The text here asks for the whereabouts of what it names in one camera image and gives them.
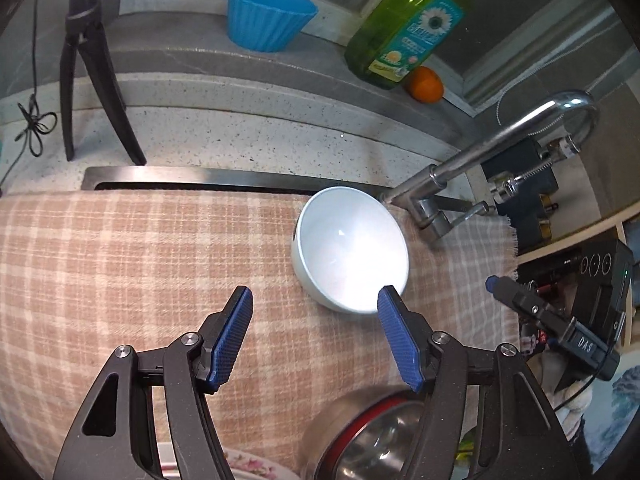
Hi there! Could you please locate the thin black cable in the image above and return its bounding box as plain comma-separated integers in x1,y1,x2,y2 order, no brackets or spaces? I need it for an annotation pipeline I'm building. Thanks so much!
0,0,59,196

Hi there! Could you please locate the pink plaid cloth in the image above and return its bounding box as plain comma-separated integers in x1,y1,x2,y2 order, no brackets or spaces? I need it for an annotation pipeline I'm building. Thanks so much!
0,186,524,480

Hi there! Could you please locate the chrome kitchen faucet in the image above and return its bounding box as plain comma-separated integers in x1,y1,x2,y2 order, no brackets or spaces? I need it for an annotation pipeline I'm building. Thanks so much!
380,90,600,244

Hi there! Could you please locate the black mini tripod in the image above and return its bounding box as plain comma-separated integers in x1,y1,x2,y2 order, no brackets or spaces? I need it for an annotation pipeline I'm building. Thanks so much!
60,0,146,166

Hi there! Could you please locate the orange fruit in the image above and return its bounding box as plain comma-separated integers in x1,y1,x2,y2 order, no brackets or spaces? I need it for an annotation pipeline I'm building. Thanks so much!
404,66,445,104

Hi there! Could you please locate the blue ribbed cup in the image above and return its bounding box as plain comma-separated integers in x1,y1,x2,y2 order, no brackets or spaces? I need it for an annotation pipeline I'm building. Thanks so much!
227,0,319,52

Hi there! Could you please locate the red rimmed steel bowl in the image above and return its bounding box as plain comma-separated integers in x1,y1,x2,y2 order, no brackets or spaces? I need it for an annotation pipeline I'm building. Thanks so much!
298,385,426,479

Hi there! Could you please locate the white plate with pink flowers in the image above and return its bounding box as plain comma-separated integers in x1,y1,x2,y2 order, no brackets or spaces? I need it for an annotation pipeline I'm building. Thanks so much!
224,448,300,480

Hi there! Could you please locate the white ceramic bowl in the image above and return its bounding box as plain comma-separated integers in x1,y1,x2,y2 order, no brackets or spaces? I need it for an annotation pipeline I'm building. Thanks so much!
291,186,410,315

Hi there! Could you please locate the green dish soap bottle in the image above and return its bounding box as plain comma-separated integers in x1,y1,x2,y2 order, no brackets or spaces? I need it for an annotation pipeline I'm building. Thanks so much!
344,0,471,90

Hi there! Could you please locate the wooden shelf unit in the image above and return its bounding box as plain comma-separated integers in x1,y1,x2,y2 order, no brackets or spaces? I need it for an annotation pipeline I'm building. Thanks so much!
518,204,639,347

